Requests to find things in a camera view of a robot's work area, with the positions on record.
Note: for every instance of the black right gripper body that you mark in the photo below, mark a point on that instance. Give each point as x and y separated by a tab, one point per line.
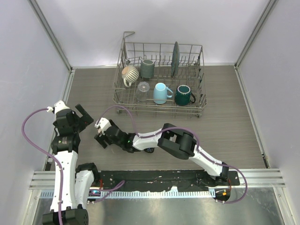
112	142

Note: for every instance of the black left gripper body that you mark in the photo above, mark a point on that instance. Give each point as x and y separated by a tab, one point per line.
77	126

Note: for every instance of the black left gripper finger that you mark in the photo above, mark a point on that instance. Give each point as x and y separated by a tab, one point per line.
81	109
86	120

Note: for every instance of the black earbud charging case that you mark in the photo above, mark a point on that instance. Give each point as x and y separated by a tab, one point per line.
149	150

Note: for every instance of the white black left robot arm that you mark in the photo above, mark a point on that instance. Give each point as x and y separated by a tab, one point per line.
72	182

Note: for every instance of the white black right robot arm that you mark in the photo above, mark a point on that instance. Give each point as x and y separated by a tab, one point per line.
177	142

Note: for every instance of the clear drinking glass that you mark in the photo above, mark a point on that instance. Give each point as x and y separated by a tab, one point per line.
142	91

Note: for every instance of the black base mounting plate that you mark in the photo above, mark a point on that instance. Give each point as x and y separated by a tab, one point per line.
163	180

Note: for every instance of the striped beige mug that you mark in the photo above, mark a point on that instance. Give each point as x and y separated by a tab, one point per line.
129	75

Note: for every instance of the light blue mug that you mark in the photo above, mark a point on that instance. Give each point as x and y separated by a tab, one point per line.
161	93

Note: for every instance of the grey green cup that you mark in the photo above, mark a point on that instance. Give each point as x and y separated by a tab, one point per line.
147	68

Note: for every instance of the dark green mug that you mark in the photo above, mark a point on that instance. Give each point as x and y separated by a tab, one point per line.
184	95

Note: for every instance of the dark green plate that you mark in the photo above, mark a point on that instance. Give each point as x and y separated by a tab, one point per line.
175	60

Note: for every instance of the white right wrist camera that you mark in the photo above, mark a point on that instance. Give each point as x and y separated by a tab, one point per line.
102	125

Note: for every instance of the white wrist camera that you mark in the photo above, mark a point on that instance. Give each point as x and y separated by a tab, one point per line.
59	109
102	125

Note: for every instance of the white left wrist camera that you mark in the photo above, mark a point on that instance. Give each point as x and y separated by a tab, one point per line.
59	109

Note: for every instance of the metal wire dish rack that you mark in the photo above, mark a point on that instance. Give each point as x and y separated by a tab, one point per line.
190	73

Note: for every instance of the white slotted cable duct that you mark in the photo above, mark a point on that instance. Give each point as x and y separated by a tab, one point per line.
173	193

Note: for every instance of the aluminium frame rail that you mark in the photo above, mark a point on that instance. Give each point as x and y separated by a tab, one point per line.
42	19

